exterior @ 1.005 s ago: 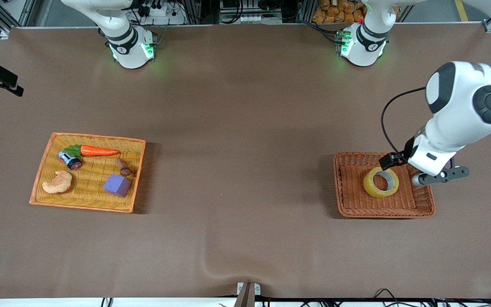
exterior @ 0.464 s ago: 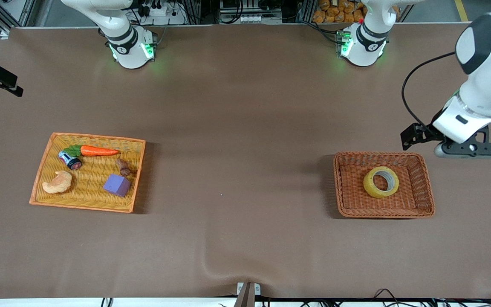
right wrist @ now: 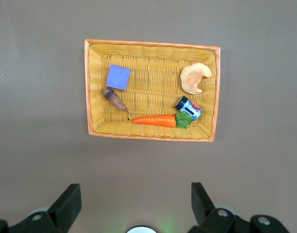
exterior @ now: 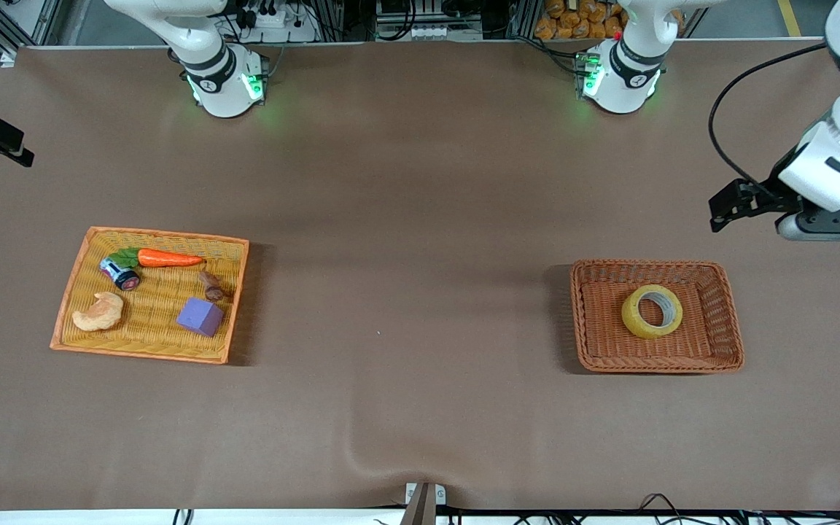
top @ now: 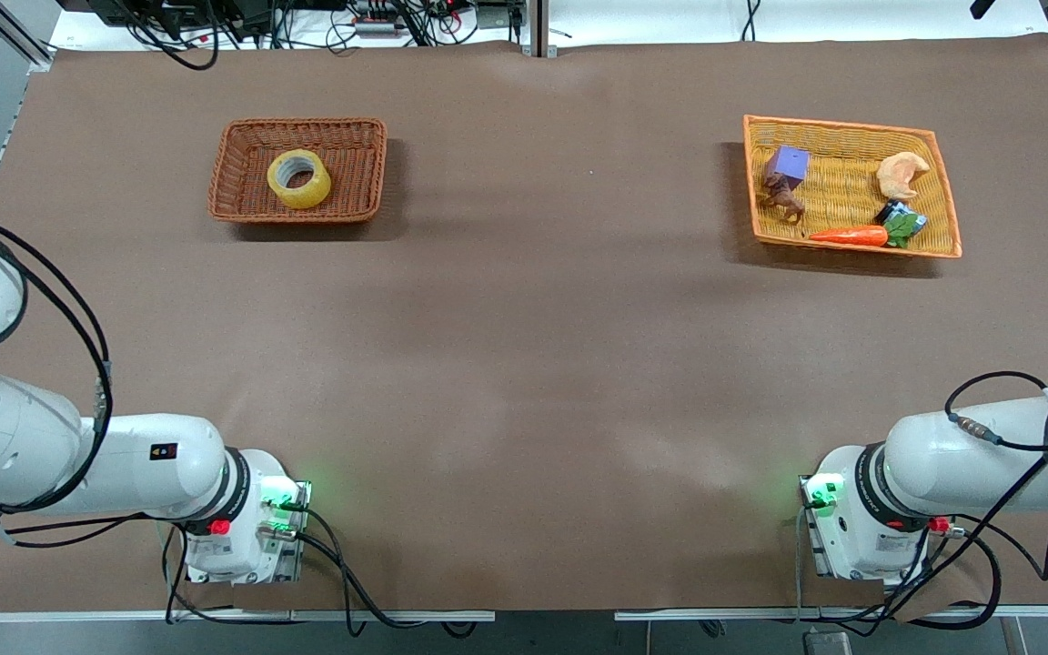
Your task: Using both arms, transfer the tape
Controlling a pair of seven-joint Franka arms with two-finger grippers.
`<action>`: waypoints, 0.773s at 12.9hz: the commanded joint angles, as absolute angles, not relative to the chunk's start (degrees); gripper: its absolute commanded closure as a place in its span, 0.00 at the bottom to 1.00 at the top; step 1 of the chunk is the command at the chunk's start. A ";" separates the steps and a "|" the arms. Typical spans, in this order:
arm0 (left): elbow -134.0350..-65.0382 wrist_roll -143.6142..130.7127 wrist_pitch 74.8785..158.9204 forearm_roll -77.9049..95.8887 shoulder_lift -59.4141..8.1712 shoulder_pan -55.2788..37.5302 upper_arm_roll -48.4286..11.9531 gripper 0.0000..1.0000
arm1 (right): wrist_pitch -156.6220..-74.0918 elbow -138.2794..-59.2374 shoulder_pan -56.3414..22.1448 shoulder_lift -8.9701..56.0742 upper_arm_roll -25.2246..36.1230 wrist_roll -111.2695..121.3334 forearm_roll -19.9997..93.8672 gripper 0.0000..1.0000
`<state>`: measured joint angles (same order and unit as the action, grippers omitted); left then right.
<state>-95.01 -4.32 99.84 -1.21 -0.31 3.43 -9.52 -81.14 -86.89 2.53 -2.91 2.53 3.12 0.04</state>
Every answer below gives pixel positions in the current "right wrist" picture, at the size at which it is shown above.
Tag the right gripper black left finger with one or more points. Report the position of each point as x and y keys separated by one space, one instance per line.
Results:
x=63 y=208

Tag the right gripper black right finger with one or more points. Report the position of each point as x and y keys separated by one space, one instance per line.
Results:
x=204 y=211

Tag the small printed can black lid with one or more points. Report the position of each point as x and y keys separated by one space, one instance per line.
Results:
x=190 y=109

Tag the orange toy carrot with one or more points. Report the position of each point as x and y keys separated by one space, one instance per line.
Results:
x=155 y=120

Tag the brown toy root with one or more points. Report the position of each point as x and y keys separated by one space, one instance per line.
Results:
x=115 y=99

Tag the toy croissant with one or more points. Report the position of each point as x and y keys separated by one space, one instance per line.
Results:
x=190 y=80

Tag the yellow woven tray orange rim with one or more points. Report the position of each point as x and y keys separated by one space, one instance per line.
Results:
x=153 y=80

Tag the purple cube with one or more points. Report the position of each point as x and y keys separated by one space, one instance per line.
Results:
x=117 y=77

